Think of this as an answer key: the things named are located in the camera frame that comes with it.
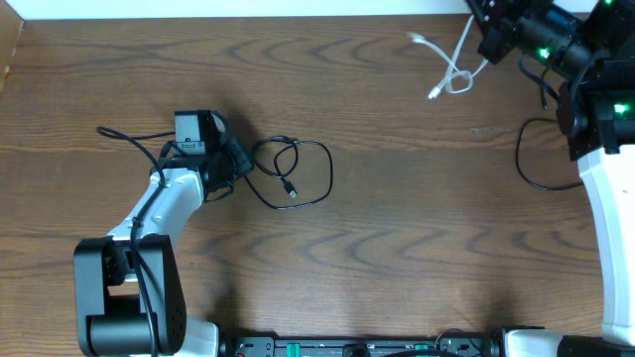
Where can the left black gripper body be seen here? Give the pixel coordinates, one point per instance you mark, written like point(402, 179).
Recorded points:
point(241, 160)

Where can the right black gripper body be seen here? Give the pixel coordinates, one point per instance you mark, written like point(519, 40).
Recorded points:
point(505, 30)

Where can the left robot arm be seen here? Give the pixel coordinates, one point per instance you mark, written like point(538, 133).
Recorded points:
point(129, 299)

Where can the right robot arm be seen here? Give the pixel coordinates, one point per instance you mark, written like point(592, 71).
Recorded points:
point(595, 112)

